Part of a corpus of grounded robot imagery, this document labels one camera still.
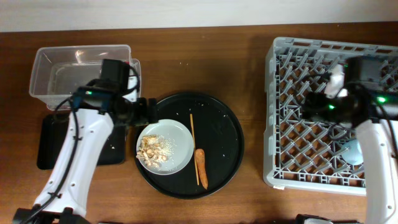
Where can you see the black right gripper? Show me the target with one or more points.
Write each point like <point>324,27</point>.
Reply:
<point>310,104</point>

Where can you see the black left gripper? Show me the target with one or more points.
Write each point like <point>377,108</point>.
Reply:
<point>140,117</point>

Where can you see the grey round plate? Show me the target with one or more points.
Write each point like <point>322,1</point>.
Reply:
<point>181,140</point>

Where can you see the light blue cup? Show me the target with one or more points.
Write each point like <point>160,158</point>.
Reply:
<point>352,153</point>

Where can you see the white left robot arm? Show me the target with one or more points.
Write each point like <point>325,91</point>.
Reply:
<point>95,111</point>

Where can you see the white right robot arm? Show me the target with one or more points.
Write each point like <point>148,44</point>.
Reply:
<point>355,94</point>

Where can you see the grey dishwasher rack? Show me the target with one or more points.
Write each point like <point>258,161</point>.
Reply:
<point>302,154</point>

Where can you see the peanut shells and rice scraps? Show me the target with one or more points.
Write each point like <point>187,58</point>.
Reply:
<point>154,150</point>

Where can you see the orange carrot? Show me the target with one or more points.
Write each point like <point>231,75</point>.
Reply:
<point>200,159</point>

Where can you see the round black tray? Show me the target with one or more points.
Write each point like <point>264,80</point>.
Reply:
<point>217,131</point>

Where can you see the black rectangular tray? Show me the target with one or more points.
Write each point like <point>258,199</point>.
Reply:
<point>53,134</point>

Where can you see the clear plastic bin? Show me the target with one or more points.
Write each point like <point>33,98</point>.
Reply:
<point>58,71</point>

